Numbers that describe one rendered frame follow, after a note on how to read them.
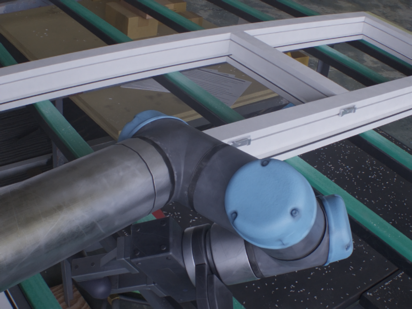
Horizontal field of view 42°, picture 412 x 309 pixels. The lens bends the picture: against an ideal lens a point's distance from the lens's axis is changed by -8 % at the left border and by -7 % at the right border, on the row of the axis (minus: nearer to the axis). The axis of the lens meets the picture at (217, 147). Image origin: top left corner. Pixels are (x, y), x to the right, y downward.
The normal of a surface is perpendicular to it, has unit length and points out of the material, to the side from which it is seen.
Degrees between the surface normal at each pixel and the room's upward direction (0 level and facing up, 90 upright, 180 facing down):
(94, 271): 34
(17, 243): 59
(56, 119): 0
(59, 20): 0
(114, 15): 90
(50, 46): 0
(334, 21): 90
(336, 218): 43
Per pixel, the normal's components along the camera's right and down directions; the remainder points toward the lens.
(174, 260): 0.04, 0.78
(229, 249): -0.29, -0.16
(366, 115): 0.59, 0.48
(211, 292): -0.35, -0.57
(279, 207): -0.33, -0.37
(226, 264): -0.22, 0.14
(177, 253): 0.94, -0.25
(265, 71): -0.79, 0.24
